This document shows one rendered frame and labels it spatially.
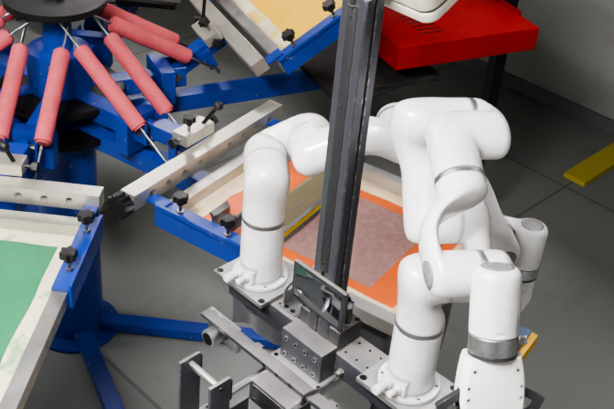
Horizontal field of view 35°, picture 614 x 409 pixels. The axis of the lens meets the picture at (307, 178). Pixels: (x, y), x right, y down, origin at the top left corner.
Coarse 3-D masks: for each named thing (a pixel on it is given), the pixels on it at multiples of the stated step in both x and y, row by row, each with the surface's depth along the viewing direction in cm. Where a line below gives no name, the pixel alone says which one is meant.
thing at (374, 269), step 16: (240, 192) 277; (240, 208) 270; (288, 240) 259; (304, 240) 260; (288, 256) 254; (304, 256) 254; (352, 256) 256; (368, 256) 256; (384, 256) 257; (400, 256) 258; (352, 272) 250; (368, 272) 251; (384, 272) 251; (368, 288) 245; (384, 288) 245; (384, 304) 240
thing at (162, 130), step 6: (162, 120) 291; (168, 120) 291; (156, 126) 288; (162, 126) 288; (168, 126) 288; (174, 126) 288; (180, 126) 289; (156, 132) 288; (162, 132) 287; (168, 132) 285; (156, 138) 289; (162, 138) 288; (168, 138) 286; (204, 138) 284; (180, 150) 285
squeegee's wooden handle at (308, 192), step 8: (312, 176) 272; (320, 176) 274; (304, 184) 269; (312, 184) 271; (320, 184) 273; (296, 192) 266; (304, 192) 268; (312, 192) 270; (320, 192) 272; (288, 200) 263; (296, 200) 265; (304, 200) 267; (312, 200) 269; (288, 208) 262; (296, 208) 264; (304, 208) 266; (288, 216) 260; (296, 216) 263
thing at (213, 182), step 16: (240, 160) 285; (208, 176) 276; (224, 176) 278; (368, 176) 286; (384, 176) 284; (192, 192) 269; (208, 192) 274; (400, 192) 282; (368, 304) 234; (368, 320) 233; (384, 320) 230
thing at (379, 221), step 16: (304, 176) 287; (368, 208) 275; (384, 208) 276; (400, 208) 277; (368, 224) 269; (384, 224) 269; (400, 224) 270; (368, 240) 262; (384, 240) 263; (400, 240) 264
